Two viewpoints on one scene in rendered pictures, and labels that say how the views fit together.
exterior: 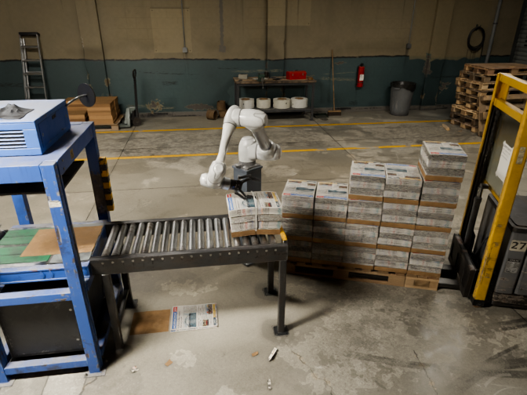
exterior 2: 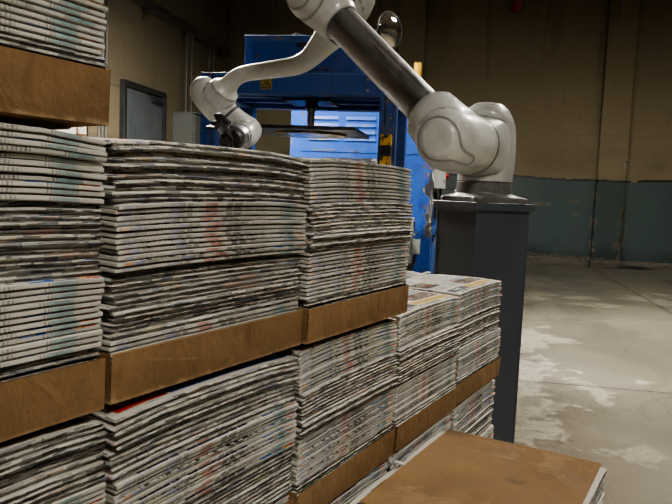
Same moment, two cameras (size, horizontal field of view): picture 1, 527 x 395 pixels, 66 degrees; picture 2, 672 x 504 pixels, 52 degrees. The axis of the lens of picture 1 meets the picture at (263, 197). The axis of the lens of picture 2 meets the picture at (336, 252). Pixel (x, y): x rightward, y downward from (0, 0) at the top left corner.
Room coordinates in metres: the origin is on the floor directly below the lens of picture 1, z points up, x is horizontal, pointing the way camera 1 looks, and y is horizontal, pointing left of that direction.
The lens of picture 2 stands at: (3.75, -1.84, 1.02)
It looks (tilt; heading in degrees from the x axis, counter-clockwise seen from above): 5 degrees down; 108
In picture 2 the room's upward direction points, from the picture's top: 2 degrees clockwise
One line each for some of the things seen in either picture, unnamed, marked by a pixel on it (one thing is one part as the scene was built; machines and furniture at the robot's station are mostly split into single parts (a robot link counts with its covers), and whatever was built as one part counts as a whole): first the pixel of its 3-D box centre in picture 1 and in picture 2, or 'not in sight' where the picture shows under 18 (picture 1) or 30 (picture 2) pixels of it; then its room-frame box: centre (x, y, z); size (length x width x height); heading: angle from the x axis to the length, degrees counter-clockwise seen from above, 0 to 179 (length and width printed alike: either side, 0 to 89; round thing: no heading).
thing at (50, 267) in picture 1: (48, 248); not in sight; (2.46, 1.54, 0.75); 0.70 x 0.65 x 0.10; 99
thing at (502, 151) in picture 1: (503, 153); not in sight; (3.10, -1.93, 1.28); 0.57 x 0.01 x 0.65; 169
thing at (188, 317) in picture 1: (194, 316); not in sight; (2.61, 0.56, 0.01); 0.37 x 0.28 x 0.01; 99
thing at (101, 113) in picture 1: (91, 113); not in sight; (8.59, 3.70, 0.28); 1.20 x 0.83 x 0.57; 99
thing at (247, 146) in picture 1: (248, 148); (485, 142); (3.52, 0.14, 1.17); 0.18 x 0.16 x 0.22; 74
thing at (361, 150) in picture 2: not in sight; (376, 187); (2.10, 4.23, 1.04); 1.51 x 1.30 x 2.07; 99
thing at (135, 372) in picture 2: (398, 192); (95, 323); (3.25, -1.19, 0.86); 0.38 x 0.29 x 0.04; 168
